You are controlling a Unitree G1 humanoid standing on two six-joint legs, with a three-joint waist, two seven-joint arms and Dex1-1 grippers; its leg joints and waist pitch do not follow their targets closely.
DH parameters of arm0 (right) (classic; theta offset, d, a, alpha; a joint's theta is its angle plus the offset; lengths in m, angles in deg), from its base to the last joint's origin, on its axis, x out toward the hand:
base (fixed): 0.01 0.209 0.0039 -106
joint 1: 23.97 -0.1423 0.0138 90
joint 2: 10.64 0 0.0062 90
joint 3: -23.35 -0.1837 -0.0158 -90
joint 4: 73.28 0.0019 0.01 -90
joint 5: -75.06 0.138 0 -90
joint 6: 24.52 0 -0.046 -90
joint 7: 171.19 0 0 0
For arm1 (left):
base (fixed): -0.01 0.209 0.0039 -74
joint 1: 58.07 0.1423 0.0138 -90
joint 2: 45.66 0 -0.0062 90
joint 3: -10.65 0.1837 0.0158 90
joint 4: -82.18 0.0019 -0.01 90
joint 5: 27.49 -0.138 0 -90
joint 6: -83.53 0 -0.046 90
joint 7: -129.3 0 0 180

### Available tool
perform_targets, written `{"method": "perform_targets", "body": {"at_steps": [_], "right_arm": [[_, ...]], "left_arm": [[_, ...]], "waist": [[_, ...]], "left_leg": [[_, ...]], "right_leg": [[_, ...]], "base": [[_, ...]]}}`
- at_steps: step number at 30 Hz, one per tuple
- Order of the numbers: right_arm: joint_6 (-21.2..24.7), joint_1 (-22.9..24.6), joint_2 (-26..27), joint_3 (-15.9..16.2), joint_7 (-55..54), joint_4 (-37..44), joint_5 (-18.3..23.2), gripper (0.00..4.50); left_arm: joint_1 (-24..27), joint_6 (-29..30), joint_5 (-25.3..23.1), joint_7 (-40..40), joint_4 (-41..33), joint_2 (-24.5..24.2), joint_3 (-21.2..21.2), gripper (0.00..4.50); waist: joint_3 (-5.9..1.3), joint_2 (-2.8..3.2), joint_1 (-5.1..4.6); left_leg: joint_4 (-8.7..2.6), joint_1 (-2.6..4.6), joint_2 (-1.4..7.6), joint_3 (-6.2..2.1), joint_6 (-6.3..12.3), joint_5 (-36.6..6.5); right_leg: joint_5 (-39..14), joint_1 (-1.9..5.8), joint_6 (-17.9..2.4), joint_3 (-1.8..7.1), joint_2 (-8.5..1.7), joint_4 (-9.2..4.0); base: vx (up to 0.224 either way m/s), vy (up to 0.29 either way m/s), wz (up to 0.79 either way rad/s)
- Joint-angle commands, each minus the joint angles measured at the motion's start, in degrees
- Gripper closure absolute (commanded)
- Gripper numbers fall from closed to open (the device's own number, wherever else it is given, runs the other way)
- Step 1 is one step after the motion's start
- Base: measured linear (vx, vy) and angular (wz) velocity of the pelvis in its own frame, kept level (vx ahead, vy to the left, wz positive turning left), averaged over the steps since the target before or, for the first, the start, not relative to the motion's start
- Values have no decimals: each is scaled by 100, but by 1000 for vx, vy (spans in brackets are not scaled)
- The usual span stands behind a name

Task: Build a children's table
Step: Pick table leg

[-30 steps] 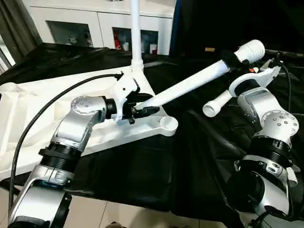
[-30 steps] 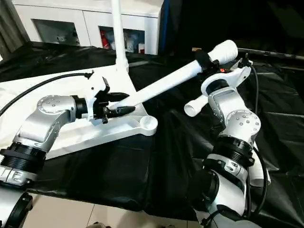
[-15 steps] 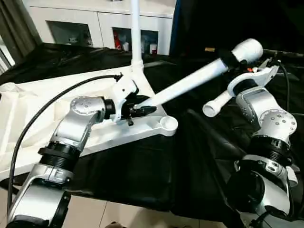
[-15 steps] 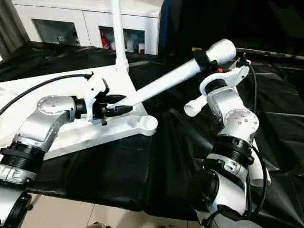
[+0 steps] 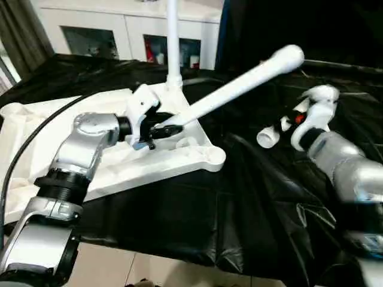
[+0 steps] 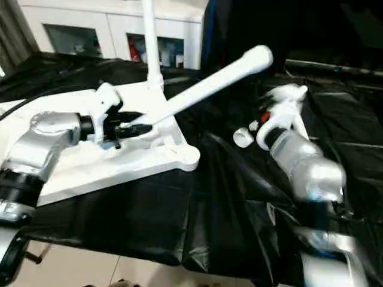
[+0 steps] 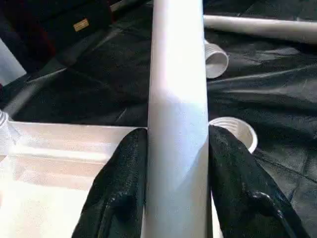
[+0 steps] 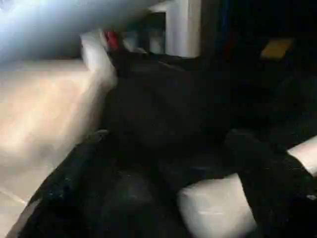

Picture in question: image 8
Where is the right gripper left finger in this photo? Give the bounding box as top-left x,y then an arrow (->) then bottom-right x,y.
7,130 -> 122,238

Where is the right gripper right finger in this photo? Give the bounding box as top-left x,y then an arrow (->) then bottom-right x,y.
224,129 -> 317,238

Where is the black work mat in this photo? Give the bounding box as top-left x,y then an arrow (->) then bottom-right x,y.
97,47 -> 317,238

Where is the black backdrop cloth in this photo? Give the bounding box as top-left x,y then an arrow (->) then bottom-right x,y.
198,0 -> 317,70

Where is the red bottle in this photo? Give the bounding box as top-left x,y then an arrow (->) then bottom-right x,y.
104,31 -> 121,51

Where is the white glass-door cabinet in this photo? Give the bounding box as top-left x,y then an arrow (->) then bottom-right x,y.
119,0 -> 204,59

